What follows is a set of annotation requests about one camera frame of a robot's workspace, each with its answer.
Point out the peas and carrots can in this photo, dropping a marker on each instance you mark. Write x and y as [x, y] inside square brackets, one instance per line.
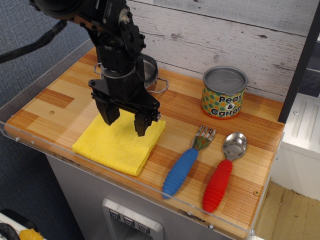
[223, 92]

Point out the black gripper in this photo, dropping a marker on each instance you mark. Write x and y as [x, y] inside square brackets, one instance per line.
[128, 94]

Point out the yellow towel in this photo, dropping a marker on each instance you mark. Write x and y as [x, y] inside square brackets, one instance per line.
[118, 146]

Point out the white plastic box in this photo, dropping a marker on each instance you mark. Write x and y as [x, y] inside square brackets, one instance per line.
[297, 162]

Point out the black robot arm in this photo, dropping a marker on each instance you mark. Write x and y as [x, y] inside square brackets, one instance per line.
[125, 71]

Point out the red handled spoon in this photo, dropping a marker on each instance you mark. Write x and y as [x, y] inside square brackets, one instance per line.
[234, 147]

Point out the grey toy cabinet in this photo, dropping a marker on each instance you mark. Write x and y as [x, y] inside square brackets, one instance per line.
[112, 206]

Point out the stainless steel pot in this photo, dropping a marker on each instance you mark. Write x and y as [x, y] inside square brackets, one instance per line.
[150, 69]

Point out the blue handled fork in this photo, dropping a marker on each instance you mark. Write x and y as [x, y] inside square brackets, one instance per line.
[178, 173]

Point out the black right post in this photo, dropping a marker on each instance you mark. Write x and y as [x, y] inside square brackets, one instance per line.
[301, 66]

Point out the orange object bottom left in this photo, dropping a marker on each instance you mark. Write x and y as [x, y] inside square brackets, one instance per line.
[30, 234]

